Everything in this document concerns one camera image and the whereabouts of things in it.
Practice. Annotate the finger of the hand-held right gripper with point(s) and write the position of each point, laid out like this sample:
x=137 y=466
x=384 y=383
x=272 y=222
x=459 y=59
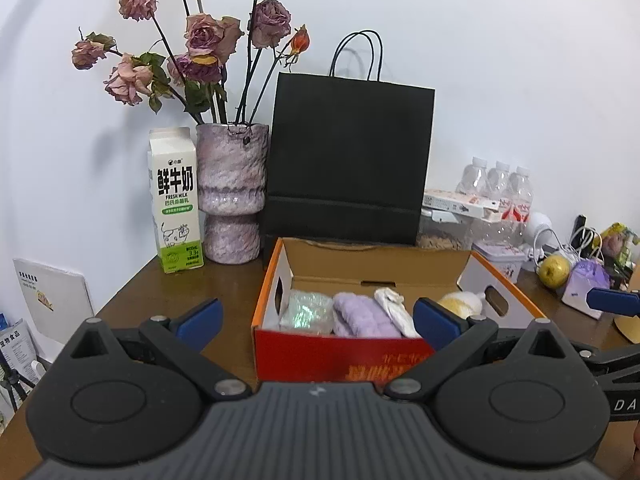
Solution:
x=615 y=302
x=615 y=360

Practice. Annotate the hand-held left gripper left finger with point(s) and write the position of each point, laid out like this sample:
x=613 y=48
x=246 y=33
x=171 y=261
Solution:
x=200 y=325

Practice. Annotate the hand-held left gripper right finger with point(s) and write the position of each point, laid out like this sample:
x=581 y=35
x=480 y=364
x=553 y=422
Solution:
x=437 y=322

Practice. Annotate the yellow white plush toy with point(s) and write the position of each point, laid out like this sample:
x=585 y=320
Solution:
x=460 y=304

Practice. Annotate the white fabric pad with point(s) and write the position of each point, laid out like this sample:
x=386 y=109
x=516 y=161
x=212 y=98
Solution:
x=395 y=310

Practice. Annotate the purple fluffy sock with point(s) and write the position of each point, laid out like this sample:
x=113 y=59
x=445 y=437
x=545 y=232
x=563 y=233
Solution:
x=360 y=315

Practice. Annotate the iridescent pouch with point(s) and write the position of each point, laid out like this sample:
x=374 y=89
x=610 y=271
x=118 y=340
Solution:
x=305 y=312

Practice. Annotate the red cardboard box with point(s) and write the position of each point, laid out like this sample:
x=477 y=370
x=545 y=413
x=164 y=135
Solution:
x=325 y=355

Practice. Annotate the purple tissue pack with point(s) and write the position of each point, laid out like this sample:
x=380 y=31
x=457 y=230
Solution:
x=582 y=285

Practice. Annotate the colourful snack packet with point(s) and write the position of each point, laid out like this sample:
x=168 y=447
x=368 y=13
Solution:
x=622 y=242

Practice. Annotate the yellow apple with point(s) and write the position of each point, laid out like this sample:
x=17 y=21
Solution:
x=555 y=271

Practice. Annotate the small black device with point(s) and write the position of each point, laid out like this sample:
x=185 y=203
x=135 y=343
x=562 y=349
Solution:
x=580 y=230

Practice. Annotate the clear container of grains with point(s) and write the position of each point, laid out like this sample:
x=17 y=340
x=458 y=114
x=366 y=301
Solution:
x=440 y=240

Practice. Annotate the grey tin box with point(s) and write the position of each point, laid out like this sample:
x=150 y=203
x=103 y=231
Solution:
x=500 y=255

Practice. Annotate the white round device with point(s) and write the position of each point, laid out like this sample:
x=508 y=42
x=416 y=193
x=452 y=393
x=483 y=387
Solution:
x=537 y=225

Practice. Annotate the flat white carton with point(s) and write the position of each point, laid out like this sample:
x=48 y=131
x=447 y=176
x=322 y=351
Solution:
x=450 y=200

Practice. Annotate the white green milk carton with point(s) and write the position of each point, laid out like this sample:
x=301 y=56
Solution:
x=175 y=200

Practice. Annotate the pink speckled vase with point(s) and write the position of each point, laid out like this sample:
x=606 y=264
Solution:
x=230 y=185

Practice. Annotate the clear water bottle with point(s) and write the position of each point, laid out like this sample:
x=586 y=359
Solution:
x=498 y=180
x=520 y=195
x=472 y=177

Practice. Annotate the white board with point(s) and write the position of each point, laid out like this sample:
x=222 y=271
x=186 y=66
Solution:
x=50 y=300

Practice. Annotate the black paper bag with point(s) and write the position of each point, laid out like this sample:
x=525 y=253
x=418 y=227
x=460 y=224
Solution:
x=350 y=160

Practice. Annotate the white blue food packet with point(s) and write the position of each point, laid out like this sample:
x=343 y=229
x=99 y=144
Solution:
x=15 y=340

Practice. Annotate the dried pink roses bouquet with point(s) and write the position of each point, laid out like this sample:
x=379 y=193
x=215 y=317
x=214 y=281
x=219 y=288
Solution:
x=205 y=35

